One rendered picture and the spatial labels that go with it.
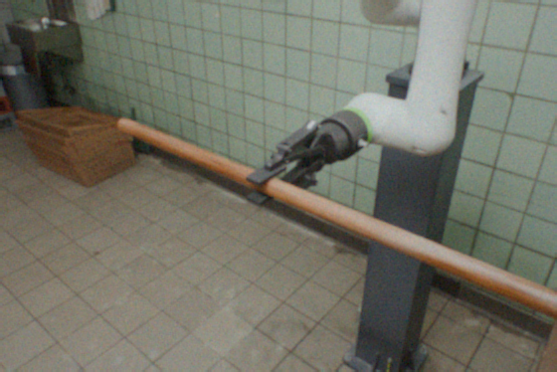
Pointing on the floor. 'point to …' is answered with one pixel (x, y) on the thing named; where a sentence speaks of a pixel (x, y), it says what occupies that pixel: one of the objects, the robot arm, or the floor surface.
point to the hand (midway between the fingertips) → (266, 182)
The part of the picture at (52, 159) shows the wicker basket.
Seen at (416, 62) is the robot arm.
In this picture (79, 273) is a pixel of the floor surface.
